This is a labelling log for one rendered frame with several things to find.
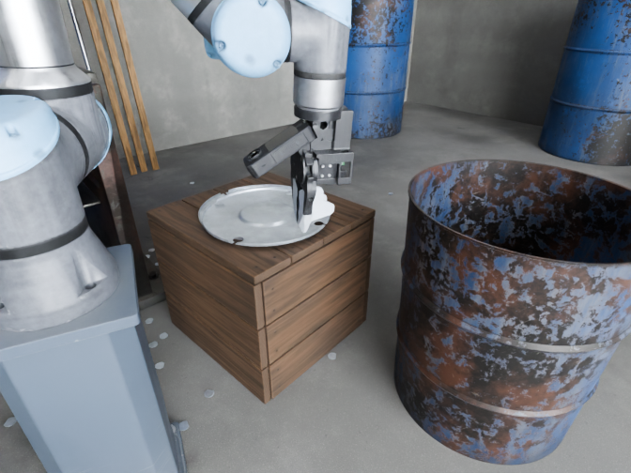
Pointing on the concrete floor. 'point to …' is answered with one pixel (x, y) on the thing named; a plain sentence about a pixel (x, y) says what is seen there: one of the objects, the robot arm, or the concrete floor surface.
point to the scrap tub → (509, 302)
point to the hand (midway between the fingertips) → (300, 225)
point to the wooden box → (264, 288)
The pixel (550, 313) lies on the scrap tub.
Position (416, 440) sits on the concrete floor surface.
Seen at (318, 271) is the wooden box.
